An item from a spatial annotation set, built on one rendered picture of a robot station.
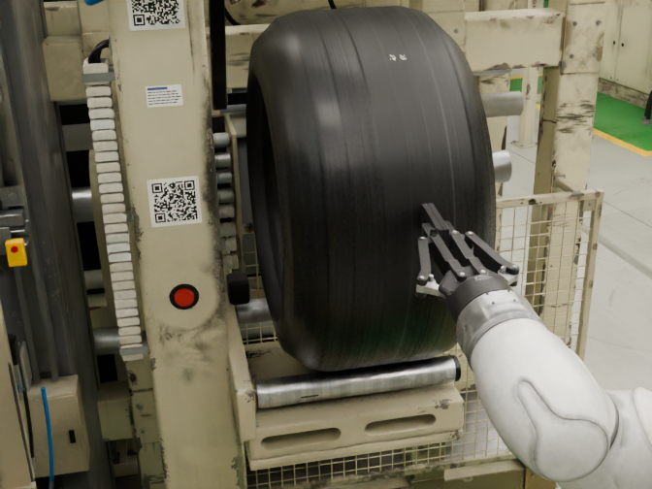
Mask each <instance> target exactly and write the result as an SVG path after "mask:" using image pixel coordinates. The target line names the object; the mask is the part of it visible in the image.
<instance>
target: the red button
mask: <svg viewBox="0 0 652 489"><path fill-rule="evenodd" d="M175 301H176V303H177V304H178V305H179V306H181V307H187V306H189V305H191V304H192V303H193V301H194V294H193V292H192V291H191V290H190V289H188V288H181V289H179V290H178V291H177V292H176V294H175Z"/></svg>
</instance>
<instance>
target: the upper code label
mask: <svg viewBox="0 0 652 489"><path fill-rule="evenodd" d="M126 2H127V11H128V19H129V28H130V31H139V30H156V29H173V28H185V20H184V9H183V0H126Z"/></svg>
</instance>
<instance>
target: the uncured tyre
mask: <svg viewBox="0 0 652 489"><path fill-rule="evenodd" d="M401 50H406V51H407V56H408V59H409V62H410V63H404V64H389V62H388V59H387V56H386V52H387V51H401ZM246 150H247V167H248V179H249V191H250V202H251V210H252V219H253V227H254V235H255V242H256V249H257V255H258V261H259V267H260V273H261V278H262V282H263V287H264V292H265V296H266V300H267V304H268V307H269V311H270V315H271V318H272V321H273V325H274V328H275V332H276V335H277V339H278V342H279V344H280V346H281V348H282V349H283V350H284V351H285V352H287V353H288V354H289V355H291V356H292V357H293V358H295V359H296V360H298V361H299V362H300V363H302V364H303V365H305V366H306V367H307V368H309V369H311V370H318V371H324V372H336V371H343V370H351V369H359V368H366V367H373V366H381V365H388V364H396V363H403V362H410V361H418V360H425V359H431V358H433V357H435V356H438V355H440V354H442V353H444V352H446V351H448V350H450V349H451V348H453V347H454V346H455V345H456V344H457V343H458V342H457V340H456V325H455V323H454V322H453V320H452V318H451V316H450V314H449V311H448V308H447V306H446V305H445V304H444V303H442V302H440V300H439V299H438V296H436V295H431V294H427V295H426V297H424V298H418V297H416V295H415V294H416V282H417V277H418V267H417V258H416V250H417V239H418V238H419V237H422V235H421V231H422V225H421V223H420V218H421V206H422V204H430V203H433V204H434V206H435V207H436V209H437V210H438V212H439V214H440V216H441V217H442V219H443V220H444V221H446V220H448V221H449V222H450V223H451V224H452V226H453V227H454V229H455V230H456V231H458V232H459V233H460V234H464V235H465V233H466V232H469V231H470V232H474V233H475V234H476V235H477V236H479V237H480V238H481V239H482V240H483V241H484V242H486V243H487V244H488V245H489V246H490V247H492V248H493V249H494V250H495V243H496V221H497V208H496V184H495V172H494V162H493V154H492V148H491V141H490V135H489V130H488V124H487V120H486V115H485V111H484V108H483V104H482V100H481V96H480V93H479V90H478V87H477V84H476V81H475V78H474V75H473V71H472V69H471V66H470V64H469V62H468V60H467V58H466V56H465V55H464V53H463V52H462V50H461V49H460V47H459V46H458V44H457V43H456V42H455V41H454V39H453V38H452V37H451V36H450V35H448V34H447V33H446V32H445V31H444V30H443V29H442V28H441V27H440V26H439V25H438V24H437V23H436V22H435V21H434V20H433V19H432V18H431V17H429V16H428V15H427V14H425V13H424V12H421V11H418V10H415V9H411V8H407V7H403V6H384V7H366V8H348V9H331V10H313V11H297V12H293V13H290V14H287V15H285V16H280V17H277V18H276V19H275V20H274V21H273V22H272V23H271V24H270V25H269V26H268V27H267V28H266V29H265V31H264V32H263V33H262V34H261V35H260V36H259V37H258V38H257V39H256V40H255V41H254V43H253V45H252V47H251V51H250V56H249V64H248V77H247V91H246Z"/></svg>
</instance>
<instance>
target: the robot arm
mask: <svg viewBox="0 0 652 489"><path fill-rule="evenodd" d="M420 223H421V225H422V231H421V235H422V237H419V238H418V239H417V250H416V258H417V267H418V277H417V282H416V294H415V295H416V297H418V298H424V297H426V295H427V294H431V295H436V296H438V299H439V300H440V302H442V303H444V304H445V305H446V306H447V308H448V311H449V314H450V316H451V318H452V320H453V322H454V323H455V325H456V340H457V342H458V344H459V345H460V347H461V349H462V351H463V353H464V355H465V356H466V358H467V361H468V364H469V366H470V368H471V370H472V371H473V373H474V382H475V387H476V390H477V393H478V396H479V398H480V401H481V402H482V404H483V407H484V409H485V411H486V413H487V415H488V417H489V419H490V420H491V422H492V424H493V426H494V427H495V429H496V431H497V432H498V434H499V436H500V437H501V439H502V440H503V442H504V443H505V445H506V447H507V448H508V449H509V450H510V452H511V453H512V454H513V455H514V456H515V457H516V458H517V459H518V460H519V461H520V462H521V463H522V464H524V465H525V466H526V467H527V468H528V469H529V470H531V471H532V472H533V473H536V474H537V475H539V476H540V477H542V478H544V479H546V480H549V481H553V482H556V483H557V484H558V485H559V486H560V487H561V488H562V489H652V392H651V391H648V390H646V389H645V388H643V387H638V388H635V389H626V390H607V389H603V388H602V387H601V386H600V384H599V383H598V382H597V381H596V379H595V378H594V377H593V375H592V374H591V373H590V371H589V370H588V368H587V367H586V366H585V364H584V363H583V362H582V360H581V359H580V358H579V357H578V356H577V355H576V353H575V352H573V351H572V350H571V349H569V348H568V347H567V346H566V345H565V344H564V342H563V341H562V340H561V339H560V338H558V337H557V336H555V335H554V334H552V333H550V332H549V331H548V329H547V327H546V325H545V324H544V323H543V321H542V320H541V319H540V318H539V317H538V315H537V314H536V312H535V311H534V309H533V308H532V306H531V305H530V303H529V302H528V301H527V299H526V298H524V297H523V296H522V295H520V294H518V293H516V292H514V291H513V290H512V289H511V287H514V286H517V283H518V277H519V271H520V267H519V266H517V265H515V264H513V263H511V262H508V261H506V260H505V259H504V258H503V257H502V256H501V255H500V254H499V253H498V252H496V251H495V250H494V249H493V248H492V247H490V246H489V245H488V244H487V243H486V242H484V241H483V240H482V239H481V238H480V237H479V236H477V235H476V234H475V233H474V232H470V231H469V232H466V233H465V235H464V234H460V233H459V232H458V231H456V230H455V229H454V227H453V226H452V224H451V223H450V222H449V221H448V220H446V221H444V220H443V219H442V217H441V216H440V214H439V212H438V210H437V209H436V207H435V206H434V204H433V203H430V204H422V206H421V218H420ZM447 247H448V248H447ZM429 252H430V254H431V255H432V257H433V259H434V261H435V262H436V264H437V266H438V268H439V269H440V272H441V273H442V275H443V279H442V281H441V282H440V285H438V284H436V280H435V279H434V275H431V262H430V255H429ZM451 254H452V255H451ZM453 257H454V258H453ZM510 286H511V287H510Z"/></svg>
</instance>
